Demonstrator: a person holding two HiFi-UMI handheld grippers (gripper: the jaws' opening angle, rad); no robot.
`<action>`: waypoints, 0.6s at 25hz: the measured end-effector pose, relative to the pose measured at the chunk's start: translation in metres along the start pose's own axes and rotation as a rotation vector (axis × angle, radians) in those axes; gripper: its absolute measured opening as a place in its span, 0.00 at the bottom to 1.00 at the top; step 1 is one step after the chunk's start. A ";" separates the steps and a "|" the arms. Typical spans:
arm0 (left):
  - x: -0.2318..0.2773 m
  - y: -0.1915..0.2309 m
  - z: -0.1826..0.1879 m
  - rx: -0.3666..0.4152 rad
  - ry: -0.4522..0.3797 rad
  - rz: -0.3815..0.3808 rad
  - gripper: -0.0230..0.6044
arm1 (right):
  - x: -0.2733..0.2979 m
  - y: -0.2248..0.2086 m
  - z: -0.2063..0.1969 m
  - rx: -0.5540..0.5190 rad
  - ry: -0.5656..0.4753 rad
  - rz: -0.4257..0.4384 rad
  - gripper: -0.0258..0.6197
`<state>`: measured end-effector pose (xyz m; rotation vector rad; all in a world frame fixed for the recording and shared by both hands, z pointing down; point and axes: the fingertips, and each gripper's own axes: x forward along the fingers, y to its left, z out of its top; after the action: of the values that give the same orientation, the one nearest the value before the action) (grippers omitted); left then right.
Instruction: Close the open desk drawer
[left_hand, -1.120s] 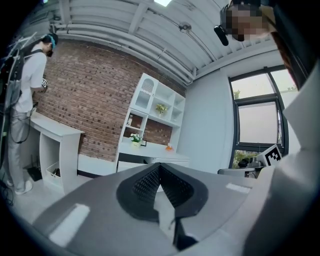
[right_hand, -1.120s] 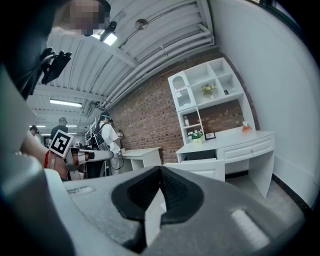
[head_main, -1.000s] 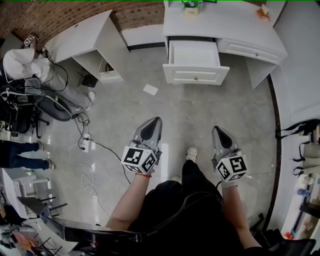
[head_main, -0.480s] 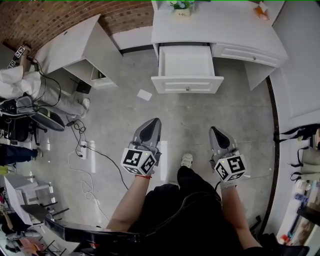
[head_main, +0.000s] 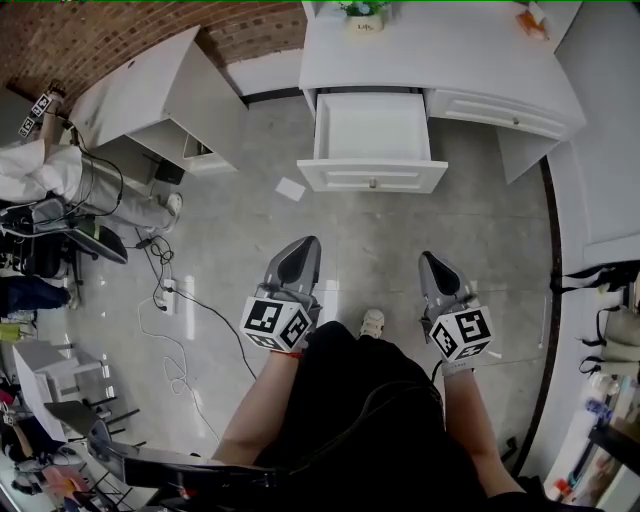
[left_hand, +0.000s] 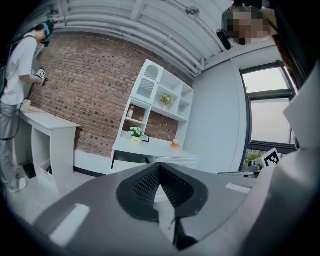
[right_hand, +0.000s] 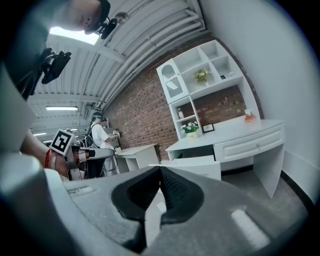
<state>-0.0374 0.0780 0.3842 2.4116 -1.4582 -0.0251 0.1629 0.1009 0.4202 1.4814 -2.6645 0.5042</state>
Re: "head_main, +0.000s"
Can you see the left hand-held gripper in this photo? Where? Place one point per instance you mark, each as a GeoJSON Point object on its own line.
{"type": "Point", "coordinates": [270, 320]}

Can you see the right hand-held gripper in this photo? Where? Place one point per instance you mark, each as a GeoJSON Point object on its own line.
{"type": "Point", "coordinates": [462, 332]}

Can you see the white desk drawer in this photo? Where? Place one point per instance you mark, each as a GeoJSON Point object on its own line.
{"type": "Point", "coordinates": [372, 130]}

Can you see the person's left forearm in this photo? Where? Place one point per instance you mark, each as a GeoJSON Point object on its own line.
{"type": "Point", "coordinates": [255, 405]}

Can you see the person's right forearm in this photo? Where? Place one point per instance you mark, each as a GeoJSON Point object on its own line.
{"type": "Point", "coordinates": [475, 425]}

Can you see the white closed drawer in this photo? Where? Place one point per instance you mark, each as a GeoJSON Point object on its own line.
{"type": "Point", "coordinates": [500, 111]}

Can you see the white desk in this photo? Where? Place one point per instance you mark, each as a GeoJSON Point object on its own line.
{"type": "Point", "coordinates": [425, 55]}

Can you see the white paper sheet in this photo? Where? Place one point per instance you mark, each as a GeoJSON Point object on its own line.
{"type": "Point", "coordinates": [290, 189]}

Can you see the person's white shoe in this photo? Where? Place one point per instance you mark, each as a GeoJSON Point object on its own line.
{"type": "Point", "coordinates": [372, 322]}

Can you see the white wristband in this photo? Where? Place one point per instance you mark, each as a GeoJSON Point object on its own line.
{"type": "Point", "coordinates": [457, 366]}

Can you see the white power strip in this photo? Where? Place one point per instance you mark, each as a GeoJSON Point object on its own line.
{"type": "Point", "coordinates": [168, 296]}

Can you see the black power adapter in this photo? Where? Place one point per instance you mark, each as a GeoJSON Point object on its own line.
{"type": "Point", "coordinates": [144, 244]}

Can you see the black box device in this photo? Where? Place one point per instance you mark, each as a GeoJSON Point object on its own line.
{"type": "Point", "coordinates": [169, 172]}

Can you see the person's black clothing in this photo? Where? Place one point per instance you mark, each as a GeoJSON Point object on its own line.
{"type": "Point", "coordinates": [360, 430]}

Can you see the black office chair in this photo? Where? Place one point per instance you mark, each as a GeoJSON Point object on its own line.
{"type": "Point", "coordinates": [95, 240]}

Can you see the white side cabinet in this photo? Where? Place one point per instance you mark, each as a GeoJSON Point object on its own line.
{"type": "Point", "coordinates": [135, 95]}

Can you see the small potted plant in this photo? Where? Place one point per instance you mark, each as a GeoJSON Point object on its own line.
{"type": "Point", "coordinates": [364, 17]}

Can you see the white small stool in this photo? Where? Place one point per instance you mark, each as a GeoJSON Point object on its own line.
{"type": "Point", "coordinates": [55, 365]}

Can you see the orange packet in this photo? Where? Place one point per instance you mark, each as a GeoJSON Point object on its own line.
{"type": "Point", "coordinates": [532, 22]}

